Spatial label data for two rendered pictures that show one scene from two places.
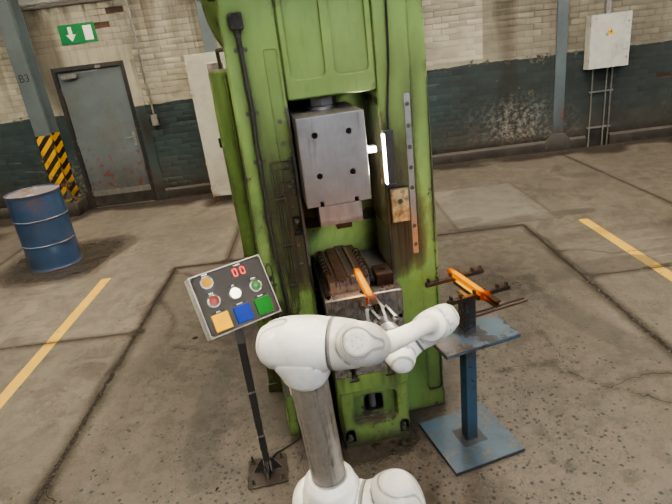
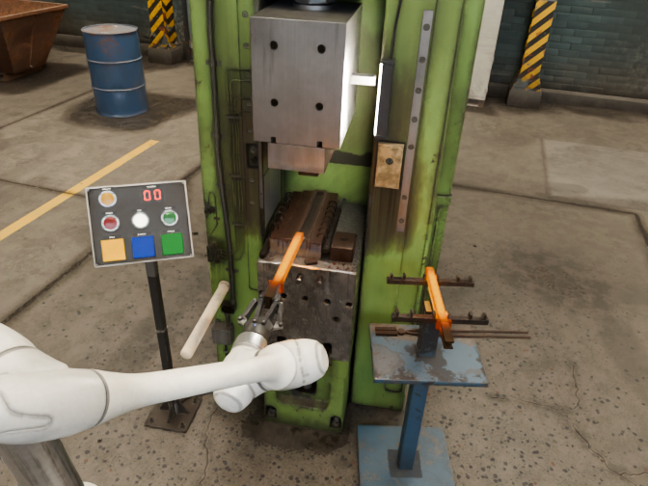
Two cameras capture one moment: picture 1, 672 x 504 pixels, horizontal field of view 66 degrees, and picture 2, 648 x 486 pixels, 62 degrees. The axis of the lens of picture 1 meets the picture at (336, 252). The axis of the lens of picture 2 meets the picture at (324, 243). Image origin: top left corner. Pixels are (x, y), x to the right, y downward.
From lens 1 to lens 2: 0.89 m
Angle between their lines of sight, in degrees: 17
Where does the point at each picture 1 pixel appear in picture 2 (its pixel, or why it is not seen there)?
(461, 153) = (609, 98)
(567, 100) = not seen: outside the picture
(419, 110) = (444, 40)
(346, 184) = (308, 121)
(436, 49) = not seen: outside the picture
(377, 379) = not seen: hidden behind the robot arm
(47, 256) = (111, 101)
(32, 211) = (103, 50)
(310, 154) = (264, 69)
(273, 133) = (234, 28)
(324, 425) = (23, 470)
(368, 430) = (291, 412)
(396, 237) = (377, 205)
